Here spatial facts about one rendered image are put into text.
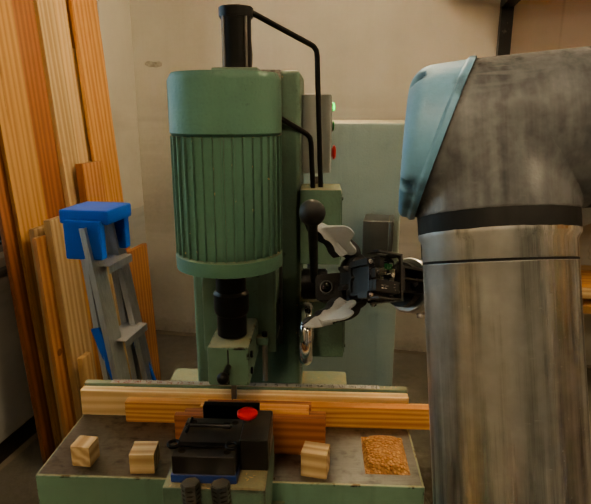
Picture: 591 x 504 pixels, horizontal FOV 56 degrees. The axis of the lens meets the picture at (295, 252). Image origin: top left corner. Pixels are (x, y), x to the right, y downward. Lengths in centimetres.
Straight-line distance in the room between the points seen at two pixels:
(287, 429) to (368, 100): 249
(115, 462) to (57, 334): 146
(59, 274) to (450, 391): 204
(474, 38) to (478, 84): 283
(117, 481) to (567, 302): 74
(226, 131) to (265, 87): 9
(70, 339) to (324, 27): 207
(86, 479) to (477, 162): 77
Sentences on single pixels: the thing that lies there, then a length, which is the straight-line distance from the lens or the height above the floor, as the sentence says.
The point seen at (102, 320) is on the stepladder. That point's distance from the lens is 179.
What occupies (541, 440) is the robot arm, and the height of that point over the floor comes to 124.
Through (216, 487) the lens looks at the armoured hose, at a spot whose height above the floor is 97.
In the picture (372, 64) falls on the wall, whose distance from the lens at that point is 321.
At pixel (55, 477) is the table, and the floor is 90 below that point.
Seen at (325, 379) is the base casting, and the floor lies 80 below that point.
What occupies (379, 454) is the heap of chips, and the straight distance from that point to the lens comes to 94.
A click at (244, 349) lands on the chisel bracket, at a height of 107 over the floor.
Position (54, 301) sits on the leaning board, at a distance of 237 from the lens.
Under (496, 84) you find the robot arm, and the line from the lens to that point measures 41.
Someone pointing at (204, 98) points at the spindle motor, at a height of 146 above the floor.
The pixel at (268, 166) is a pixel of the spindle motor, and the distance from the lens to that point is 85.
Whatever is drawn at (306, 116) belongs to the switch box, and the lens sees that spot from 115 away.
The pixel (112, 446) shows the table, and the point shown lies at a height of 90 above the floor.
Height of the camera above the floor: 145
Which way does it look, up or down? 15 degrees down
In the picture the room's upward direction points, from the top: straight up
